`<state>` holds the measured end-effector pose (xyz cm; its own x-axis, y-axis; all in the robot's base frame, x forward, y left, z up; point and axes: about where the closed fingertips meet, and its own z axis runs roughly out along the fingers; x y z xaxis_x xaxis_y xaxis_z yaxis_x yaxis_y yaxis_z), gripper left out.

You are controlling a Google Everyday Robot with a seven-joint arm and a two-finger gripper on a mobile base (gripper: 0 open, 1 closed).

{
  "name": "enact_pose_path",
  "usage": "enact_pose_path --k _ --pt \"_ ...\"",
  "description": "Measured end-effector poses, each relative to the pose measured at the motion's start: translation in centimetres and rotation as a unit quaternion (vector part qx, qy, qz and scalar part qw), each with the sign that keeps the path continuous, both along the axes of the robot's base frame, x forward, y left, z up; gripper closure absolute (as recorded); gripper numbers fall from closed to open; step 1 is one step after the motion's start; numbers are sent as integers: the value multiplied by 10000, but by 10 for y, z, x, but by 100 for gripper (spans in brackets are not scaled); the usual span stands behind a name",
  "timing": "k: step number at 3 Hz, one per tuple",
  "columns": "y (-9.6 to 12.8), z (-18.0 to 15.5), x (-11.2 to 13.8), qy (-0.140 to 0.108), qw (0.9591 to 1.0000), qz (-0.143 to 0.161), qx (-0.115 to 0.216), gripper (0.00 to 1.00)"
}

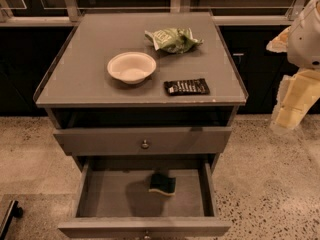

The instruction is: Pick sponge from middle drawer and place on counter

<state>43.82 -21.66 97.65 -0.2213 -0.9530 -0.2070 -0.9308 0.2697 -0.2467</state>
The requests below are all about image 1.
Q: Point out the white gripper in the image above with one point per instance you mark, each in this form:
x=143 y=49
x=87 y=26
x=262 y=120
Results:
x=305 y=42

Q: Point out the black object at floor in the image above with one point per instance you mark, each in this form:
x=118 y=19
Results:
x=13 y=211

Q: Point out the black snack packet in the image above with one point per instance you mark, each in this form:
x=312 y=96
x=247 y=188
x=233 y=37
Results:
x=186 y=87

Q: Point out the round metal drawer knob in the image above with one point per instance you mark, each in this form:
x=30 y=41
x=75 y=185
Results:
x=145 y=144

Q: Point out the open grey middle drawer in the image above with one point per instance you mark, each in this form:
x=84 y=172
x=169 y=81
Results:
x=114 y=201

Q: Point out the metal middle drawer knob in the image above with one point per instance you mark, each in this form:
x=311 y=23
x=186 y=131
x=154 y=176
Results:
x=146 y=236

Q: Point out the grey top drawer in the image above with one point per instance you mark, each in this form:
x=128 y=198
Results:
x=127 y=141

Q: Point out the grey drawer cabinet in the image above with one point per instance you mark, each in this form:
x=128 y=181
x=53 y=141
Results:
x=78 y=92

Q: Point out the green yellow sponge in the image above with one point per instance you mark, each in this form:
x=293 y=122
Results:
x=162 y=184

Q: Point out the green crumpled chip bag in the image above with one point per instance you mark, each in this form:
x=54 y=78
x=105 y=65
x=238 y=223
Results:
x=173 y=40

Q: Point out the metal glass railing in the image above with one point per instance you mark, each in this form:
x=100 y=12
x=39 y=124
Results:
x=224 y=12

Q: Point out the white paper bowl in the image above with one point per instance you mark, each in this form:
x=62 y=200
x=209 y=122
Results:
x=131 y=67

